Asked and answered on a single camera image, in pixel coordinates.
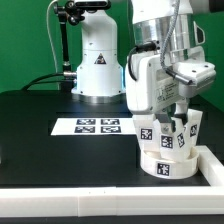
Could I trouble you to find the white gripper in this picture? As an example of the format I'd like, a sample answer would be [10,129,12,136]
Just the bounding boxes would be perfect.
[125,47,206,134]

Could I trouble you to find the white round stool seat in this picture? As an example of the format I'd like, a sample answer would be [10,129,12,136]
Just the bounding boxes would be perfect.
[140,148,199,179]

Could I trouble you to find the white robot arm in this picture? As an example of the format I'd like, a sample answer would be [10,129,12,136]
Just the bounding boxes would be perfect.
[74,0,216,132]

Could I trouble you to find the white fiducial marker sheet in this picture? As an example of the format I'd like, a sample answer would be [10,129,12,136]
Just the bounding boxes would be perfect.
[51,118,135,136]

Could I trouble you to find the white L-shaped obstacle fence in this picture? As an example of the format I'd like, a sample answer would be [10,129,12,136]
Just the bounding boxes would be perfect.
[0,146,224,218]

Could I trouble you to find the grey braided camera cable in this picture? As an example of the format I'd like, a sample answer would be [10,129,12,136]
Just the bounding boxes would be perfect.
[159,0,194,86]

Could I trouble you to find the black cable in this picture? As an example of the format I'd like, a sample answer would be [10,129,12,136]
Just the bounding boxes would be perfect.
[21,72,78,91]

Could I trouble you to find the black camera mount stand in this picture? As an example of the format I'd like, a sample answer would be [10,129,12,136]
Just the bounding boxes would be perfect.
[54,0,111,92]

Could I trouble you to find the white cable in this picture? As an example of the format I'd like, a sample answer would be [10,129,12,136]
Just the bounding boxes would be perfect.
[45,0,60,74]

